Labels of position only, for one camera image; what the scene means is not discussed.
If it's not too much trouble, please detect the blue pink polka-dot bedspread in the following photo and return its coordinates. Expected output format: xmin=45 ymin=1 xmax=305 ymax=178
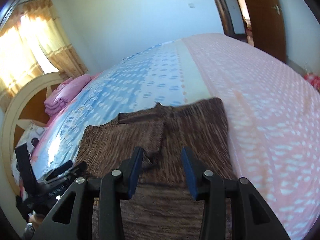
xmin=32 ymin=34 xmax=319 ymax=239

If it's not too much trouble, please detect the folded purple blanket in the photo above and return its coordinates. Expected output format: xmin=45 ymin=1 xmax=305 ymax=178
xmin=44 ymin=74 xmax=91 ymax=116

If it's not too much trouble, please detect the brown wooden door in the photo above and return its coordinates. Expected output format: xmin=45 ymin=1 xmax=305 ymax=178
xmin=245 ymin=0 xmax=286 ymax=63

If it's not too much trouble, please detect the yellow floral curtain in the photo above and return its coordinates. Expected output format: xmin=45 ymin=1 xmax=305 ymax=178
xmin=1 ymin=0 xmax=88 ymax=112

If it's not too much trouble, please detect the brown knit sun-pattern sweater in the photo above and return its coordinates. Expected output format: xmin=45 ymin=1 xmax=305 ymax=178
xmin=76 ymin=98 xmax=235 ymax=239

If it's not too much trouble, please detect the cream and wood headboard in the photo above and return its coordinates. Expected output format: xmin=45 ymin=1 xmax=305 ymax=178
xmin=1 ymin=72 xmax=63 ymax=194

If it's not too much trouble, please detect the silver door handle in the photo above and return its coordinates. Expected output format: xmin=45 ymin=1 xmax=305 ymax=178
xmin=271 ymin=4 xmax=280 ymax=15

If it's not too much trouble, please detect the red patterned cloth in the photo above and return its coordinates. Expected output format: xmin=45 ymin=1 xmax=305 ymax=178
xmin=304 ymin=73 xmax=320 ymax=92

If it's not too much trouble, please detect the person's left hand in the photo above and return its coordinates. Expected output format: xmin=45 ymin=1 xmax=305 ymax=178
xmin=29 ymin=212 xmax=45 ymax=230

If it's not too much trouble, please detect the dark brown door frame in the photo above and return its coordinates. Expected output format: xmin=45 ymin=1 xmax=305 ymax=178
xmin=214 ymin=0 xmax=236 ymax=38

